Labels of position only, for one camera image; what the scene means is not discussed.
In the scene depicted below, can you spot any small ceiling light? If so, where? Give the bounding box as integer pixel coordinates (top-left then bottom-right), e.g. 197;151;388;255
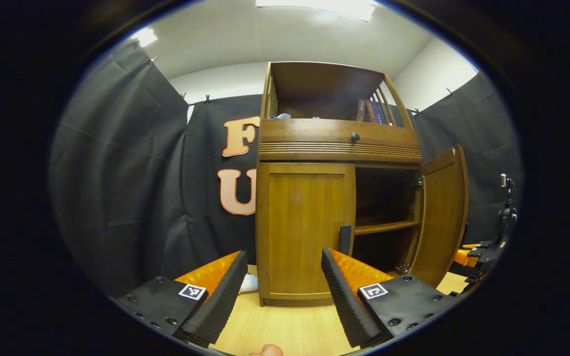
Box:
134;28;158;47

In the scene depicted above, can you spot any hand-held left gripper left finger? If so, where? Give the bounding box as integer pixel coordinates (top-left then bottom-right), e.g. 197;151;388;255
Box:
112;251;248;349

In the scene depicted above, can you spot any wooden cabinet drawer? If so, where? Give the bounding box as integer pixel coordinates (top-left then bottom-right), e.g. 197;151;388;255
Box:
259;119;417;148

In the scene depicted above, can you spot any row of dark books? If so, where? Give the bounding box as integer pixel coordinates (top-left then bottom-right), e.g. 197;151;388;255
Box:
356;99;393;125

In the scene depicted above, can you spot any wooden shoe cabinet door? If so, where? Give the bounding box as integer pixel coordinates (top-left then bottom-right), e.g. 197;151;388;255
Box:
256;163;356;302
409;144;469;288

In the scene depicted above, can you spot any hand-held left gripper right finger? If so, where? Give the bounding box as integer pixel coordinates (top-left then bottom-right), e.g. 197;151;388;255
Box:
321;248;469;349

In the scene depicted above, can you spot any long ceiling light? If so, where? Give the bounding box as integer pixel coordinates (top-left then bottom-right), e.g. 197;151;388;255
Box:
255;0;377;22

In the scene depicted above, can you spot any black door handle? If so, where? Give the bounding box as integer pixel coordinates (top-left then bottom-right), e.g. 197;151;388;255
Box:
338;225;353;255

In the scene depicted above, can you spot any wooden inner shelf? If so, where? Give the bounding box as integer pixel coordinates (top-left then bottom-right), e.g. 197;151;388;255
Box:
354;220;420;235

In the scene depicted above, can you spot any wooden double-door shoe cabinet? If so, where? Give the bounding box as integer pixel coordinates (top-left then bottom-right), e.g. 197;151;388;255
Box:
255;61;469;307

